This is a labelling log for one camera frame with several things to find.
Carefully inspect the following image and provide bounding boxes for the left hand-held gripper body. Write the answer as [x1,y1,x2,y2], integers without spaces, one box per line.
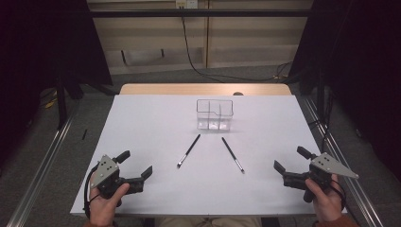
[90,154,147,201]

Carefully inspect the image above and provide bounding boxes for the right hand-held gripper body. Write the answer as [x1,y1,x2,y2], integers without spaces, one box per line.
[283,152,359,203]

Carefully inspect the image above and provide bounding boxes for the thin black pen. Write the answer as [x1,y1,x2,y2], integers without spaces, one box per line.
[220,136,246,175]
[176,133,201,169]

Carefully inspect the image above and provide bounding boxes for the clear plastic organizer box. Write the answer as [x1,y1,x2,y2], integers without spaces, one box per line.
[196,98,235,131]

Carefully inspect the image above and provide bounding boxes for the person's right hand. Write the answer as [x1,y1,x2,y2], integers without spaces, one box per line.
[305,174,344,223]

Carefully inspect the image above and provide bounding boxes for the person's left hand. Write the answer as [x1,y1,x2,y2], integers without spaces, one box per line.
[89,183,131,227]

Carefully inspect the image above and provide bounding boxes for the white table sheet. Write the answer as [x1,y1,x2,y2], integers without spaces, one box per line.
[69,94,348,218]

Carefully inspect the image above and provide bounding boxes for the wooden table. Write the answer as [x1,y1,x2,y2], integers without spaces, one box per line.
[118,82,293,96]

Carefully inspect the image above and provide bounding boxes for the black curtain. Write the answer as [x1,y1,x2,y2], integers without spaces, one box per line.
[0,0,113,168]
[288,0,401,183]

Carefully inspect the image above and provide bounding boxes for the black horizontal bar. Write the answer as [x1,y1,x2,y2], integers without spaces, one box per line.
[89,9,312,19]

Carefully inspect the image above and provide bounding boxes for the black cables beside table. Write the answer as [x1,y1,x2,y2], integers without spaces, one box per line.
[309,117,333,153]

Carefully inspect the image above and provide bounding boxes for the right hand-held gripper cable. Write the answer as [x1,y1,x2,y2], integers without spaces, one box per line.
[329,179,348,212]

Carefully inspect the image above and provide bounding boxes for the hand-held gripper cable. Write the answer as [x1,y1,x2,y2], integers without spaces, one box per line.
[329,179,348,212]
[82,164,102,220]

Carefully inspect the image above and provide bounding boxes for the left hand-held gripper cable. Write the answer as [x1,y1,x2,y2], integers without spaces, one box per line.
[82,164,102,220]

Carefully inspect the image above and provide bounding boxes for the aluminium floor rail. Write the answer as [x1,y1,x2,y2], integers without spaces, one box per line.
[6,103,80,227]
[302,96,384,227]

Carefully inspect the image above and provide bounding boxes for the black stand post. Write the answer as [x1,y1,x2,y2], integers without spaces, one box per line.
[55,75,69,131]
[316,67,326,152]

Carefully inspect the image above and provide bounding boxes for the yellow floor cable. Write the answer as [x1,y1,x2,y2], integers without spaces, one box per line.
[43,90,60,110]

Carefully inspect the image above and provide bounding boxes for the long black wall cable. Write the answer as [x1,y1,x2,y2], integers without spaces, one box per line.
[180,8,294,83]

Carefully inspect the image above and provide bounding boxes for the white wall socket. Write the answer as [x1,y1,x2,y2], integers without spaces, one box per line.
[175,0,200,9]

